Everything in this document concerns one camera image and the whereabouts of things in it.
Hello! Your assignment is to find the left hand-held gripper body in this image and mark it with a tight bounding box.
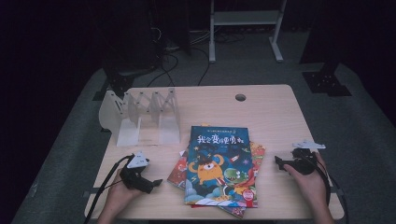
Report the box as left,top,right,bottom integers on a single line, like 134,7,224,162
120,151,155,194

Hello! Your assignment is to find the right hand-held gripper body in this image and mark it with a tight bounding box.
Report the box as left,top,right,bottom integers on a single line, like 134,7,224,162
284,139,326,175

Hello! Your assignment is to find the blue animal pattern picture book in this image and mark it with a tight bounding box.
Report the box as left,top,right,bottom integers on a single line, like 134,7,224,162
166,123,266,219

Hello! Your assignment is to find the clear acrylic book rack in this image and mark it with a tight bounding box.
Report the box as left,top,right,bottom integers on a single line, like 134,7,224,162
98,87,181,147

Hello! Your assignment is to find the blue monster picture book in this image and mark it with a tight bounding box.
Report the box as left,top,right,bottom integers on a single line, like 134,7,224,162
184,125,259,208

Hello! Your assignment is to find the person's left hand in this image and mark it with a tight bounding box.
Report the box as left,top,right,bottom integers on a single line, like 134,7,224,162
104,170,145,216

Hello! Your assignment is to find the person's right hand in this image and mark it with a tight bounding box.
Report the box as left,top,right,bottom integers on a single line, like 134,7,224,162
283,152,330,209

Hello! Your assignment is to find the black flat stand base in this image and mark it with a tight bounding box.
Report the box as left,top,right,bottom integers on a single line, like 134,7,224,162
302,62,353,97

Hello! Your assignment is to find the black stand foot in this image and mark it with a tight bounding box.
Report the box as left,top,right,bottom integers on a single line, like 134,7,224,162
92,55,157,101

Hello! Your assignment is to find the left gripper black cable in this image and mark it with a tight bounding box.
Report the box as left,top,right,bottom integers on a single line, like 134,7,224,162
83,154,134,224

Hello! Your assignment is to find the black floor cable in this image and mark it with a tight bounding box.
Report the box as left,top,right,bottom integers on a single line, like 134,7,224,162
190,46,211,87
147,52,180,88

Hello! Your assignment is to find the floor cable bundle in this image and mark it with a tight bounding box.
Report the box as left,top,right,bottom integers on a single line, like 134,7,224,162
214,31,247,45

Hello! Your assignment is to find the white metal stand frame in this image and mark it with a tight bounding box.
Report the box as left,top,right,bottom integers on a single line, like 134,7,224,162
208,0,288,63

